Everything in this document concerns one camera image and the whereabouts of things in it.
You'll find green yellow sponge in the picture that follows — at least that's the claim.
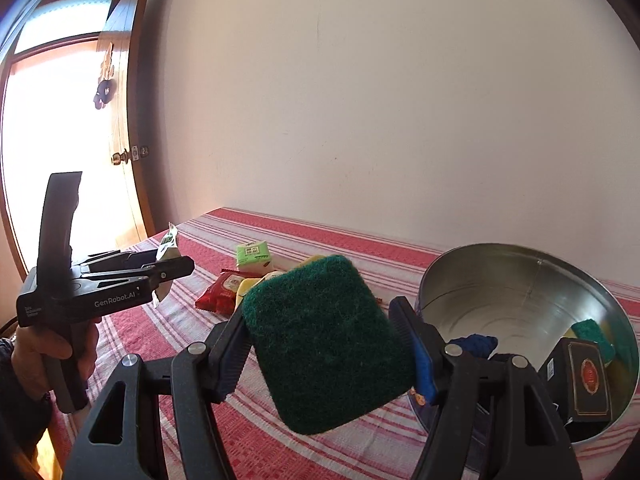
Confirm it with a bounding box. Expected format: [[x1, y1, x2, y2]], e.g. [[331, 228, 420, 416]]
[[564, 318, 616, 366], [241, 255, 414, 434]]

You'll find person left hand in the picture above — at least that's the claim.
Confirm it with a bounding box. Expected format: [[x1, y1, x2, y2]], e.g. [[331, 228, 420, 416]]
[[11, 318, 102, 401]]

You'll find green white sachet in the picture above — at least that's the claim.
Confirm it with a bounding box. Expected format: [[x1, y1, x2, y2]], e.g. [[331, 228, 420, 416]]
[[154, 223, 181, 306]]

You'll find wooden door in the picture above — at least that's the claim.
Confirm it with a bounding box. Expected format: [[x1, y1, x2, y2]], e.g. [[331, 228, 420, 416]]
[[96, 0, 153, 246]]

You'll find blue knitted yarn item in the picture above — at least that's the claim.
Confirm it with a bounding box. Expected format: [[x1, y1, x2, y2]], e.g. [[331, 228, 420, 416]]
[[448, 334, 498, 360]]

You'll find red snack packet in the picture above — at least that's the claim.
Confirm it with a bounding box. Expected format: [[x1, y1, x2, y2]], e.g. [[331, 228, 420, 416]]
[[195, 269, 259, 318]]

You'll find red striped tablecloth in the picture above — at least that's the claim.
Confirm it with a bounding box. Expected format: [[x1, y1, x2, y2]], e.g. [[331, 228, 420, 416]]
[[46, 206, 640, 480]]

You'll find yellow sponge block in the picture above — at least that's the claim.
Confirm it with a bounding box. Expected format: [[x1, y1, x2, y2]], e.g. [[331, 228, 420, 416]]
[[234, 255, 323, 310]]

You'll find green white small carton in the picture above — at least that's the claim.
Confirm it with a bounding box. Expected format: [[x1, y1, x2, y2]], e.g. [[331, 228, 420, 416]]
[[235, 240, 271, 268]]

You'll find brass door knob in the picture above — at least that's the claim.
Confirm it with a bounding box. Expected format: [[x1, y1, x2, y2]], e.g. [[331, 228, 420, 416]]
[[111, 145, 150, 166]]

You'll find round metal cookie tin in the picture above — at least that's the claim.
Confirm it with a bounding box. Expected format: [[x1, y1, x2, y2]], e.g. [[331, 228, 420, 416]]
[[414, 243, 639, 444]]

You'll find black card box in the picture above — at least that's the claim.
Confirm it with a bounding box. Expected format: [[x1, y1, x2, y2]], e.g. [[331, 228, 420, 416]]
[[538, 337, 612, 427]]

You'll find hanging door ornament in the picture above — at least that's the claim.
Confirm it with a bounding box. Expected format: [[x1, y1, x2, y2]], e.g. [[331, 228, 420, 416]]
[[93, 42, 117, 110]]

